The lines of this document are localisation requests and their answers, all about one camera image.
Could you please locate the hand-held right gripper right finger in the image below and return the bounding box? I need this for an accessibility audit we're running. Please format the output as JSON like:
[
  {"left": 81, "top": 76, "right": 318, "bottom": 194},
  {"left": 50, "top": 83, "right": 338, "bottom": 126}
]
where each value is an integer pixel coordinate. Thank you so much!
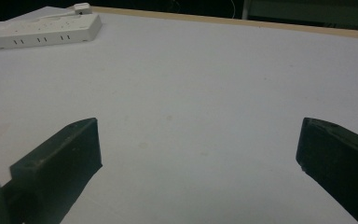
[{"left": 295, "top": 117, "right": 358, "bottom": 224}]

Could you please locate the white power strip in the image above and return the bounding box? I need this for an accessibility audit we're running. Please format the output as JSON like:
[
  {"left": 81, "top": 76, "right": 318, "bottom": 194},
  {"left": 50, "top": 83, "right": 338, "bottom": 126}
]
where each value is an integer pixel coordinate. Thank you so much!
[{"left": 0, "top": 12, "right": 103, "bottom": 53}]

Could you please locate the white plug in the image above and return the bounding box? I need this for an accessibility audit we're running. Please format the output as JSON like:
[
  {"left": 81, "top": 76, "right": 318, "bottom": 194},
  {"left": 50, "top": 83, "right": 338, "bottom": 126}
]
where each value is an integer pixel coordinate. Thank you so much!
[{"left": 42, "top": 2, "right": 93, "bottom": 20}]

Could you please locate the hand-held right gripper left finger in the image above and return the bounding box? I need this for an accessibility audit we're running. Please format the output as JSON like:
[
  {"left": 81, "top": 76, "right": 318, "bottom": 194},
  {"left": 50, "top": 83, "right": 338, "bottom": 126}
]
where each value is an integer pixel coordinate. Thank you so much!
[{"left": 1, "top": 117, "right": 103, "bottom": 224}]

